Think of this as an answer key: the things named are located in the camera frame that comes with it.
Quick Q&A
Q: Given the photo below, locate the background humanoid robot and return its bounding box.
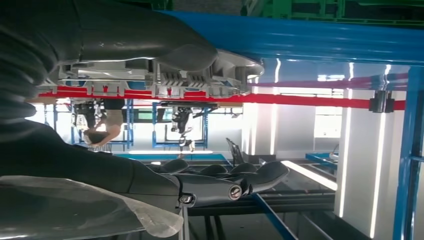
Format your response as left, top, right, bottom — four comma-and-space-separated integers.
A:
169, 105, 197, 154

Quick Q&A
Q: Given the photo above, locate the blue background rack frame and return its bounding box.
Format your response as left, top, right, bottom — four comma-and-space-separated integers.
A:
151, 101, 210, 149
52, 99, 135, 147

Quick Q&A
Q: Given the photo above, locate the long red barrier belt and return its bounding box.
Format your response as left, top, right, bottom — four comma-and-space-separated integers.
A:
28, 85, 407, 111

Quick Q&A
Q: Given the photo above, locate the person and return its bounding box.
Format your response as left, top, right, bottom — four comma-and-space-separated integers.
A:
73, 99, 125, 149

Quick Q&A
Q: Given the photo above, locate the black-topped barrier post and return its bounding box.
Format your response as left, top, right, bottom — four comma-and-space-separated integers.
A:
368, 90, 396, 114

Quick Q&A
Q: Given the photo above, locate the clear plastic film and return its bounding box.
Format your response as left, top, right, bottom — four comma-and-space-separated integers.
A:
0, 175, 184, 240

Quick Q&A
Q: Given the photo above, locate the black angled stand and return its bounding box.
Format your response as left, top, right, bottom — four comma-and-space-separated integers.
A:
225, 137, 247, 167

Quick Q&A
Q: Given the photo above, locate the blue metal shelf rack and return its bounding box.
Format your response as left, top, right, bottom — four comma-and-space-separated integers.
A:
158, 9, 424, 240

